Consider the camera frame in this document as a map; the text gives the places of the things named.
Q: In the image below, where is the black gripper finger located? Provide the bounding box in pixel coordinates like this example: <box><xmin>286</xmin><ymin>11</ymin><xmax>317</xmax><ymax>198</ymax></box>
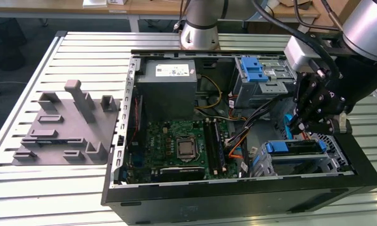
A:
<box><xmin>305</xmin><ymin>80</ymin><xmax>329</xmax><ymax>129</ymax></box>
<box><xmin>289</xmin><ymin>73</ymin><xmax>312</xmax><ymax>134</ymax></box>

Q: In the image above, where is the blue data wire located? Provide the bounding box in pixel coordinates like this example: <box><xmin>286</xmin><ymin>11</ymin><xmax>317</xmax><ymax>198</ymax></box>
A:
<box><xmin>282</xmin><ymin>113</ymin><xmax>300</xmax><ymax>140</ymax></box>

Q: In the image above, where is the blue plastic drive latch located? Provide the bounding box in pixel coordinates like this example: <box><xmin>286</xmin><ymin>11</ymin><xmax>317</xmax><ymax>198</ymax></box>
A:
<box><xmin>241</xmin><ymin>57</ymin><xmax>265</xmax><ymax>83</ymax></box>

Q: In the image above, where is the RAM stick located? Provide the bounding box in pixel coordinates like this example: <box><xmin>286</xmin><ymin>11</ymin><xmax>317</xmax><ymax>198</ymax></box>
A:
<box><xmin>213</xmin><ymin>121</ymin><xmax>228</xmax><ymax>167</ymax></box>
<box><xmin>22</xmin><ymin>138</ymin><xmax>82</xmax><ymax>145</ymax></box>

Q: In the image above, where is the black RAM slot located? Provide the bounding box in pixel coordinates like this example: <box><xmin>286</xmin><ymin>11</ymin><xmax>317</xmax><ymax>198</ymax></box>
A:
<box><xmin>204</xmin><ymin>119</ymin><xmax>220</xmax><ymax>175</ymax></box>

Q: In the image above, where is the brown cardboard piece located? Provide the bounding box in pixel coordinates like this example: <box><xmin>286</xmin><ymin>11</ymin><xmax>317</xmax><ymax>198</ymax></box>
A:
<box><xmin>277</xmin><ymin>0</ymin><xmax>312</xmax><ymax>10</ymax></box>

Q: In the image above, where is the CPU socket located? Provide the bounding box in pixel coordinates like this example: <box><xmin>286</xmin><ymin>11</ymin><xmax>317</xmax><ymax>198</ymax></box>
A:
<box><xmin>173</xmin><ymin>135</ymin><xmax>202</xmax><ymax>163</ymax></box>

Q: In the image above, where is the grey power supply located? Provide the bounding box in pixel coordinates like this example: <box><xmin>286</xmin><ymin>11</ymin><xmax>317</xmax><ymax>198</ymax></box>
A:
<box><xmin>134</xmin><ymin>58</ymin><xmax>198</xmax><ymax>122</ymax></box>

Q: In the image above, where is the silver CPU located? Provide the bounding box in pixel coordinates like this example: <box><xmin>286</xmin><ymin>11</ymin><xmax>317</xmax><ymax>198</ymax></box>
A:
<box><xmin>177</xmin><ymin>141</ymin><xmax>197</xmax><ymax>157</ymax></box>

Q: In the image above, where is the green motherboard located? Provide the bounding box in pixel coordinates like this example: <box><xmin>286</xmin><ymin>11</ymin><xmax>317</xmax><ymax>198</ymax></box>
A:
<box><xmin>144</xmin><ymin>119</ymin><xmax>240</xmax><ymax>182</ymax></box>

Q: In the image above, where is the black graphics card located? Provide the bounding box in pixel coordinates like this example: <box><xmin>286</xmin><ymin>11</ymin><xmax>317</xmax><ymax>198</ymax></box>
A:
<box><xmin>152</xmin><ymin>166</ymin><xmax>205</xmax><ymax>182</ymax></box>

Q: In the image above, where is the black PC case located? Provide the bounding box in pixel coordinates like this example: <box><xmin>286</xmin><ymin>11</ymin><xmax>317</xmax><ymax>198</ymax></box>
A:
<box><xmin>100</xmin><ymin>49</ymin><xmax>377</xmax><ymax>224</ymax></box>

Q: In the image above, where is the grey parts rack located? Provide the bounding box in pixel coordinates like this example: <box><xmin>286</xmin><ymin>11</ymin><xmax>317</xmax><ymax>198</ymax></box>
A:
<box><xmin>10</xmin><ymin>79</ymin><xmax>122</xmax><ymax>167</ymax></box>

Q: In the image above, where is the wooden desk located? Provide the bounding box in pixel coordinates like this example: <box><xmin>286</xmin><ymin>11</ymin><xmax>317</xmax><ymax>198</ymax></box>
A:
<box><xmin>0</xmin><ymin>0</ymin><xmax>321</xmax><ymax>36</ymax></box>

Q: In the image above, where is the black wire bundle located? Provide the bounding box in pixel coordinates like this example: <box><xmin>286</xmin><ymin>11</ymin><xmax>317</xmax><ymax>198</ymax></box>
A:
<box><xmin>230</xmin><ymin>91</ymin><xmax>298</xmax><ymax>146</ymax></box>

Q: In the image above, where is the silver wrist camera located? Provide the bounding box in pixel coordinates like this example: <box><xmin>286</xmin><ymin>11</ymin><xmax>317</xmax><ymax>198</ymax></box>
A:
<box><xmin>284</xmin><ymin>35</ymin><xmax>318</xmax><ymax>71</ymax></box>

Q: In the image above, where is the red wire with white label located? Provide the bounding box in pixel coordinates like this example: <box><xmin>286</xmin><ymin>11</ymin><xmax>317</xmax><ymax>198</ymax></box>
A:
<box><xmin>228</xmin><ymin>93</ymin><xmax>240</xmax><ymax>121</ymax></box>

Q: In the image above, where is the yellow wire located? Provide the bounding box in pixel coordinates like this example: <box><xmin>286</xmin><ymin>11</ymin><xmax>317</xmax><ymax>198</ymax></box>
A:
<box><xmin>194</xmin><ymin>74</ymin><xmax>222</xmax><ymax>109</ymax></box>

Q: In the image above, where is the grey wire bundle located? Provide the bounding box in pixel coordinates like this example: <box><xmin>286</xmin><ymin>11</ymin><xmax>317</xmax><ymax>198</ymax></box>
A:
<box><xmin>194</xmin><ymin>107</ymin><xmax>249</xmax><ymax>122</ymax></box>

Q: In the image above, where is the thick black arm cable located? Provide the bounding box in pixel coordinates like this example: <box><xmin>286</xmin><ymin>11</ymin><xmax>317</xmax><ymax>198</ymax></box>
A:
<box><xmin>250</xmin><ymin>0</ymin><xmax>344</xmax><ymax>80</ymax></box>

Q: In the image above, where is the orange wire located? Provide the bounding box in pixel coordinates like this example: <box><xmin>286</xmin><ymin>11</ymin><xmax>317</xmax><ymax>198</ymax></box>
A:
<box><xmin>228</xmin><ymin>142</ymin><xmax>244</xmax><ymax>163</ymax></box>

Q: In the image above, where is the red black twisted wire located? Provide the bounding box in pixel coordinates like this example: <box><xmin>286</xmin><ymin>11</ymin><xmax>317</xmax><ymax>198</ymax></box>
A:
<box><xmin>128</xmin><ymin>97</ymin><xmax>141</xmax><ymax>148</ymax></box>

